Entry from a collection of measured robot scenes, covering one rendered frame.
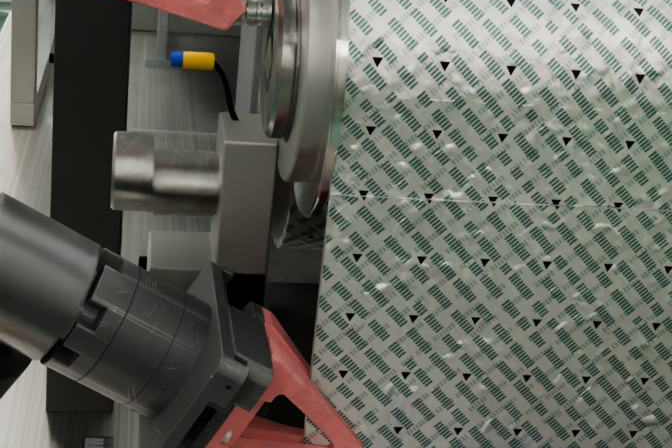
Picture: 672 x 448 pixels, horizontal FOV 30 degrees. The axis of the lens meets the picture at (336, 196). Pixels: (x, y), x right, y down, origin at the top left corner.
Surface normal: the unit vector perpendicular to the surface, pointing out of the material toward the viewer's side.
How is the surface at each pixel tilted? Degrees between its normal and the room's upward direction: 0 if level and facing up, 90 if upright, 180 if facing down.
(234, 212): 90
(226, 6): 97
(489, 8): 51
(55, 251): 43
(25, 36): 90
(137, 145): 34
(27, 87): 90
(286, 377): 101
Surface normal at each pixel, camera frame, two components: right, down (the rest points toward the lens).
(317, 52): 0.16, 0.02
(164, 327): 0.49, -0.26
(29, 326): 0.03, 0.51
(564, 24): 0.17, -0.24
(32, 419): 0.10, -0.94
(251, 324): 0.57, -0.79
